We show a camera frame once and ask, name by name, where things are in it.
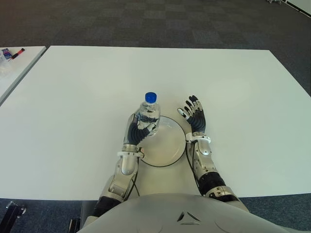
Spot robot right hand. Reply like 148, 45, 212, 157
176, 95, 207, 133

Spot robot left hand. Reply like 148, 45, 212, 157
123, 113, 158, 148

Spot clear water bottle blue cap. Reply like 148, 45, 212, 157
137, 91, 162, 136

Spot white plate black rim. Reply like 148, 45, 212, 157
139, 116, 187, 167

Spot grey robot torso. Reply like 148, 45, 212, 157
77, 193, 311, 233

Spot black stand foot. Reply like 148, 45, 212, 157
0, 200, 27, 233

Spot red black marker pen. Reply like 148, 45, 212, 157
11, 48, 26, 60

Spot clear plastic bag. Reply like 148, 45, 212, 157
0, 54, 12, 77

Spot white background table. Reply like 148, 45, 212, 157
286, 0, 311, 15

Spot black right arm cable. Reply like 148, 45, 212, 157
185, 140, 203, 196

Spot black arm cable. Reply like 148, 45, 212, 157
185, 140, 203, 196
126, 155, 141, 197

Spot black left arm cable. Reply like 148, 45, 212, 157
126, 155, 141, 197

